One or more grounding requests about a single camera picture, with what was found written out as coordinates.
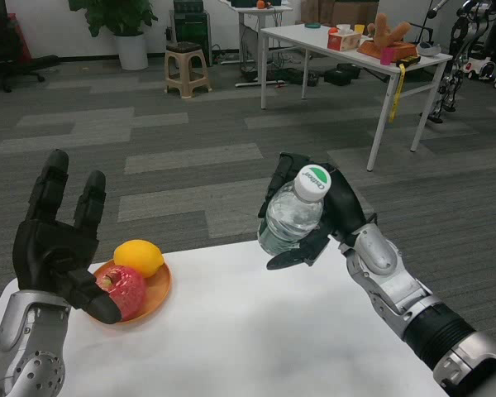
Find beige plastic stool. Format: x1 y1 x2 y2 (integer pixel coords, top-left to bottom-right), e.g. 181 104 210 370
164 41 213 99

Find clear water bottle green label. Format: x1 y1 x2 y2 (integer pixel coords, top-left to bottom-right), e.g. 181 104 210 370
256 164 331 256

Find green potted plant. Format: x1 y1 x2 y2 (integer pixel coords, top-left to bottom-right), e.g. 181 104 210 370
68 0 159 38

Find black office chair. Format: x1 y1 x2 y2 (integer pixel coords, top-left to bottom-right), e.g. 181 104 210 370
0 12 59 94

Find orange flat box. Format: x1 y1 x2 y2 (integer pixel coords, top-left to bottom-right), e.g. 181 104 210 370
357 41 418 63

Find black computer tower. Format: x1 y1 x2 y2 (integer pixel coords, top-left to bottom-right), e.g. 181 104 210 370
169 0 212 67

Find yellow tape measure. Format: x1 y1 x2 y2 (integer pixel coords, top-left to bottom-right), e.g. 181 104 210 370
388 55 422 123

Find black floor cable clutter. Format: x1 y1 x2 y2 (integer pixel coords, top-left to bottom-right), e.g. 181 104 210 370
268 68 319 88

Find yellow lemon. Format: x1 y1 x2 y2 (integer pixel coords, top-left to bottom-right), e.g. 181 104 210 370
113 238 165 279

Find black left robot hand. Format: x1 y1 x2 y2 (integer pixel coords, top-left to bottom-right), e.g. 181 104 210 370
12 149 122 325

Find white metal-legged table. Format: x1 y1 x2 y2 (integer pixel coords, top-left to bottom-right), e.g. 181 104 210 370
259 22 455 173

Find orange tissue box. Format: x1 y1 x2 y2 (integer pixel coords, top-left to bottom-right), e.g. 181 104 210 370
327 31 363 53

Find small white toy car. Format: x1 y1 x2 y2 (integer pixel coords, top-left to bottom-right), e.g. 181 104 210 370
465 54 496 81

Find black equipment case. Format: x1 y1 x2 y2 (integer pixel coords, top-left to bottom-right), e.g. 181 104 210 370
323 64 361 87

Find brown plush toy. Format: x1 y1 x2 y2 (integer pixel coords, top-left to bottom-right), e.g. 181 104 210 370
366 12 413 49

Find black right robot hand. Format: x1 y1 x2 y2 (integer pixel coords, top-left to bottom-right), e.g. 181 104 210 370
257 151 377 270

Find orange plastic plate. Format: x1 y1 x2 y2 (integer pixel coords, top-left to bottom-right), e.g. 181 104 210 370
84 261 173 326

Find brown cardboard boxes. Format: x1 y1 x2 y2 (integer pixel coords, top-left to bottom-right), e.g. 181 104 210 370
301 0 379 26

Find red apple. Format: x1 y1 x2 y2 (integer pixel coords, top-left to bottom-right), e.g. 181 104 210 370
94 265 146 322

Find white standing desk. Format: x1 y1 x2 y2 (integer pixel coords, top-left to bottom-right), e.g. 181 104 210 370
218 0 294 88

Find white plant pot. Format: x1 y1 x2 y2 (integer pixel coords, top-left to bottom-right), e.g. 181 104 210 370
114 32 150 71

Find silver black humanoid robot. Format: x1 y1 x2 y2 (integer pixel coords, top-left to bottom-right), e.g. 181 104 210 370
421 0 496 124

